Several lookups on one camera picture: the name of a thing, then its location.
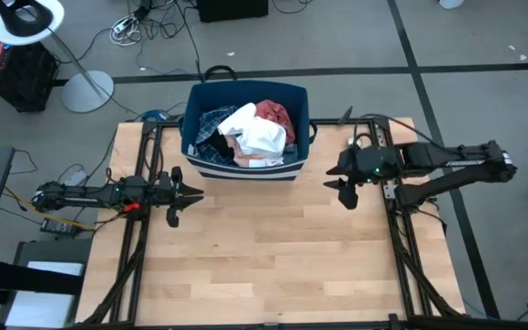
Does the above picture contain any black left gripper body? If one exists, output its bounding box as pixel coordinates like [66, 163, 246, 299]
[156, 167, 185, 228]

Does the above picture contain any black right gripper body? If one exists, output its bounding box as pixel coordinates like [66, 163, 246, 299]
[336, 145, 401, 211]

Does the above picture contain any black garment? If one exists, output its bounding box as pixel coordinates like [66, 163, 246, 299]
[208, 131, 237, 164]

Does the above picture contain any plain pink sock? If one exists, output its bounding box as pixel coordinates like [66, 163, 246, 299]
[230, 135, 265, 169]

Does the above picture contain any blue plaid shirt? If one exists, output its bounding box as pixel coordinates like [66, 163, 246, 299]
[194, 105, 240, 166]

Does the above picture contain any pale pink white garment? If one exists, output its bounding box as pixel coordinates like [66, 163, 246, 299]
[245, 155, 285, 169]

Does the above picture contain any coral red garment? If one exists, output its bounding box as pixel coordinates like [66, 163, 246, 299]
[254, 99, 296, 146]

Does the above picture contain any small grey adapter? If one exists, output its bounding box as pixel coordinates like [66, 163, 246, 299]
[64, 169, 89, 187]

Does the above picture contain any navy white striped fabric basket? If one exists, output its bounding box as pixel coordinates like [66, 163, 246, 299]
[179, 64, 316, 183]

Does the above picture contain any black power adapter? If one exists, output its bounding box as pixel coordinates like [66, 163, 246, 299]
[39, 217, 82, 238]

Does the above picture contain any floor stand with white disc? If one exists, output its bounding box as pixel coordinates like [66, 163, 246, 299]
[0, 0, 116, 115]

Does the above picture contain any grey cabinet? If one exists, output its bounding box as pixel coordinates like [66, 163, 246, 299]
[0, 237, 94, 330]

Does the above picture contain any white power strip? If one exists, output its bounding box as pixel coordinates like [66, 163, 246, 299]
[110, 15, 138, 41]

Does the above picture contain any black box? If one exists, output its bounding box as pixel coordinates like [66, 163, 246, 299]
[196, 0, 270, 24]

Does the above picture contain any black crate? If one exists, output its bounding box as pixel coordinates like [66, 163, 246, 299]
[0, 38, 60, 114]

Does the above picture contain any black curved holder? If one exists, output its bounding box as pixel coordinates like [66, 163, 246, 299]
[0, 0, 54, 39]

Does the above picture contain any black aluminium table frame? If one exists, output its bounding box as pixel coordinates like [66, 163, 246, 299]
[75, 116, 467, 330]

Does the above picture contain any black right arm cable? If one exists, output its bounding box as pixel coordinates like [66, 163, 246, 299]
[353, 113, 444, 150]

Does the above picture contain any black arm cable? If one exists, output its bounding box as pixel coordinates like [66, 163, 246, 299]
[141, 131, 165, 179]
[353, 113, 444, 150]

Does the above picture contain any black angled bracket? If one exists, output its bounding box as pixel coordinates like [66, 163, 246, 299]
[336, 104, 355, 127]

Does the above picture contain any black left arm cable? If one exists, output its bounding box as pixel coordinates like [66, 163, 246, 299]
[141, 131, 165, 179]

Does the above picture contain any blue cable coil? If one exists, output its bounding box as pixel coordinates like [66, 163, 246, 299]
[142, 108, 170, 123]

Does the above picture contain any yellow cable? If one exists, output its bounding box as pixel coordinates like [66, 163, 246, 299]
[2, 185, 96, 230]

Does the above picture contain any black floor cable tangle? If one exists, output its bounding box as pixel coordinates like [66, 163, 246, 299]
[107, 0, 204, 77]

